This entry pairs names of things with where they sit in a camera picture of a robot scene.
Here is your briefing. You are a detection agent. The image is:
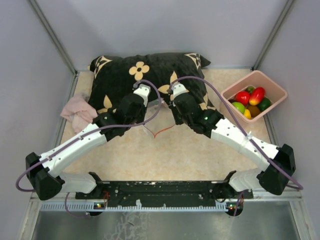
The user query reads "left aluminium corner post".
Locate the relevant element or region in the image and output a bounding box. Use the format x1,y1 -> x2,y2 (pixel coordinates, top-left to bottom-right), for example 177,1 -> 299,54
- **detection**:
27,0 -> 78,75

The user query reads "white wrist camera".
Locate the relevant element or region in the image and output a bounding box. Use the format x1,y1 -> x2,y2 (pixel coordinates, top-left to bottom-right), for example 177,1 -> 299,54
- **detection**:
169,83 -> 189,99
133,84 -> 151,107

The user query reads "dark green toy lime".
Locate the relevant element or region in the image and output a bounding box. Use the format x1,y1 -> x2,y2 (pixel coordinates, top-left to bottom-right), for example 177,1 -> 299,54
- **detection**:
257,97 -> 272,112

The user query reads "pink plastic bin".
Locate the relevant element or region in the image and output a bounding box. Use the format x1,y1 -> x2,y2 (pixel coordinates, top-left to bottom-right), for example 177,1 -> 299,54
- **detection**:
220,70 -> 288,126

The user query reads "dark mangosteen toy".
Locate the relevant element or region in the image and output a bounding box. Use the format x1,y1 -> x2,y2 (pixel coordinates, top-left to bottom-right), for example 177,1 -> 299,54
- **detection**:
246,86 -> 256,95

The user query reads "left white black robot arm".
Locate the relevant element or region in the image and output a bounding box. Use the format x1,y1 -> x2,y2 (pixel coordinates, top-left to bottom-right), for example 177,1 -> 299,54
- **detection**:
25,93 -> 148,201

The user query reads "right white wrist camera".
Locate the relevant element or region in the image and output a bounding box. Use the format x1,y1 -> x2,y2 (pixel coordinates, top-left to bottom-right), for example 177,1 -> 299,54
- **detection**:
169,83 -> 189,99

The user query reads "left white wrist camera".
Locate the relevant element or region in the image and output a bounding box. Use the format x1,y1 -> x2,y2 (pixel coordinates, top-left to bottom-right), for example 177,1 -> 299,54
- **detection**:
133,84 -> 151,107

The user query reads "yellow toy lemon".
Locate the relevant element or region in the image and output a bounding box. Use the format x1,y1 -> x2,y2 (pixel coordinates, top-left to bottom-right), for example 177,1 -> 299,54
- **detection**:
243,108 -> 252,120

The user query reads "right aluminium corner post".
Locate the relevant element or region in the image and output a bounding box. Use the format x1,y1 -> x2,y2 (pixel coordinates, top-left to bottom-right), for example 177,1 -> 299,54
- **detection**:
250,0 -> 296,71

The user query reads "light green toy fruit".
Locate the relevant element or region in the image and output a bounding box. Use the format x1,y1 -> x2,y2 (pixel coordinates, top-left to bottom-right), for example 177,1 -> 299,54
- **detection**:
232,101 -> 246,115

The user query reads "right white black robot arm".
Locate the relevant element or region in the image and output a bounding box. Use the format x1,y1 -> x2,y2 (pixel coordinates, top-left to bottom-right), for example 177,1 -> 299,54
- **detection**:
173,93 -> 296,198

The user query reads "pink purple cloth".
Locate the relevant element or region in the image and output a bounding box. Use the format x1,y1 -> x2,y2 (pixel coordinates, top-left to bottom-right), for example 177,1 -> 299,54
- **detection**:
60,92 -> 98,134

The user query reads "black floral pillow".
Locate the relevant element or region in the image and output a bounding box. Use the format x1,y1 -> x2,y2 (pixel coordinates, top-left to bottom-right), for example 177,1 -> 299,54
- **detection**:
88,52 -> 215,114

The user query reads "aluminium corner post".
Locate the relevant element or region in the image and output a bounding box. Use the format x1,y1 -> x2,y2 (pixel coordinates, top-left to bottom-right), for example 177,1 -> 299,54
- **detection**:
27,0 -> 78,75
250,0 -> 296,71

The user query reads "red yellow toy mango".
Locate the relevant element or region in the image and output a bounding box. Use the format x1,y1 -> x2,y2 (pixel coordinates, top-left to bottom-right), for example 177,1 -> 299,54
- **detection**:
249,87 -> 266,106

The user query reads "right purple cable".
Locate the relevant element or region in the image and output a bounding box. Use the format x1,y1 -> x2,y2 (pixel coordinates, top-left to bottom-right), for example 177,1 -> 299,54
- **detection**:
172,76 -> 304,217

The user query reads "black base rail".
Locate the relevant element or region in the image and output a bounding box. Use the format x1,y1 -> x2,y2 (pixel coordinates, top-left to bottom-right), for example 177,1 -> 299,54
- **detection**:
75,172 -> 254,215

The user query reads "brown toy fruit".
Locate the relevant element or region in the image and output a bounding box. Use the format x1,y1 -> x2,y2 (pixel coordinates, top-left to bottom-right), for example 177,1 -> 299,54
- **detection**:
247,105 -> 261,119

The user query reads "red toy apple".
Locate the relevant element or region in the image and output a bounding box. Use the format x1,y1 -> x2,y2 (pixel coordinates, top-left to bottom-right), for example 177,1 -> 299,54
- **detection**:
235,91 -> 251,106

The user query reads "clear zip bag orange zipper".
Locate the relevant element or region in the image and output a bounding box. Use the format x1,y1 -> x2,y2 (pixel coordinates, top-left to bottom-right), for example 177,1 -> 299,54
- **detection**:
142,99 -> 176,138

